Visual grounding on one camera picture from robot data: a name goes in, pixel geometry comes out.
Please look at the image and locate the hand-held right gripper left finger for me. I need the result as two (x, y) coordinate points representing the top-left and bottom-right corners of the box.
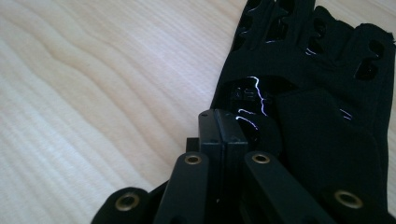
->
(197, 108), (225, 203)

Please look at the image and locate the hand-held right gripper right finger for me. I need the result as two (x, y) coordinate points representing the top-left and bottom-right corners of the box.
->
(216, 108), (249, 202)

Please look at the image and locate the black fingerless glove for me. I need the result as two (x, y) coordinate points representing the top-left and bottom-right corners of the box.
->
(209, 0), (396, 224)

